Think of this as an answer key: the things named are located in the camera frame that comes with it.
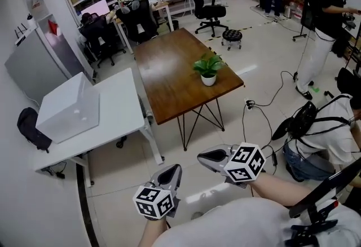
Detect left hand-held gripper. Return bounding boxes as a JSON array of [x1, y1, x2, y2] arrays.
[[132, 164, 183, 221]]

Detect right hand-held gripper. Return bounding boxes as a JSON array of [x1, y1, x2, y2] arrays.
[[196, 143, 267, 189]]

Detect green potted plant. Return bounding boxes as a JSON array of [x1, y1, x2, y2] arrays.
[[192, 53, 226, 87]]

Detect person's left forearm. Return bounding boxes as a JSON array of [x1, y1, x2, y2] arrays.
[[137, 216, 170, 247]]

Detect person's right forearm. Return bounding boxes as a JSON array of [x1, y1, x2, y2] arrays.
[[249, 172, 314, 207]]

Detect person's grey shirt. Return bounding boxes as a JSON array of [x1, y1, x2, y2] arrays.
[[152, 197, 361, 247]]

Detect brown wooden table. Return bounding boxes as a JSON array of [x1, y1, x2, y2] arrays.
[[134, 28, 245, 152]]

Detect white desk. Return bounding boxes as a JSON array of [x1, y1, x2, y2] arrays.
[[33, 67, 165, 188]]

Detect white storage box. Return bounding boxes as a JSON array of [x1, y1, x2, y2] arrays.
[[36, 71, 101, 144]]

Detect black round wheeled stool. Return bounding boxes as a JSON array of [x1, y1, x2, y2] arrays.
[[221, 28, 243, 51]]

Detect yellow black hazard tape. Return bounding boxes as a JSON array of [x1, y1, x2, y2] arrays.
[[204, 25, 253, 43]]

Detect black trash bin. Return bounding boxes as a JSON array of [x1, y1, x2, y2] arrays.
[[166, 19, 180, 33]]

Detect black office chair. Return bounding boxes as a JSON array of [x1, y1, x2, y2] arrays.
[[187, 0, 230, 38], [115, 0, 159, 45], [78, 13, 127, 69]]

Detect black swivel chair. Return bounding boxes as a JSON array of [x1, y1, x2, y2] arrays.
[[323, 67, 361, 100]]

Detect wooden-top office desk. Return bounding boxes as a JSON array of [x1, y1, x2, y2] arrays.
[[111, 2, 174, 55]]

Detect silver refrigerator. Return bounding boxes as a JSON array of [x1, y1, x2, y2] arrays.
[[4, 13, 95, 105]]

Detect red paper flag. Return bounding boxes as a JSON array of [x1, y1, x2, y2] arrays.
[[47, 19, 61, 36]]

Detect white router black antennas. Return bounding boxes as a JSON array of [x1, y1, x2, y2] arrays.
[[14, 23, 38, 47]]

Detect black floor cable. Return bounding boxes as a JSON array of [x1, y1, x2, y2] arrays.
[[248, 70, 301, 108]]

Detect black power adapter with cables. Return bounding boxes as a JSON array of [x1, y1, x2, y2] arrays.
[[42, 161, 68, 180]]

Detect black harness strap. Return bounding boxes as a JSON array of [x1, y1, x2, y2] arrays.
[[284, 161, 361, 247]]

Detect white wall notice panel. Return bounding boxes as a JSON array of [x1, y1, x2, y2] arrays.
[[22, 0, 47, 20]]

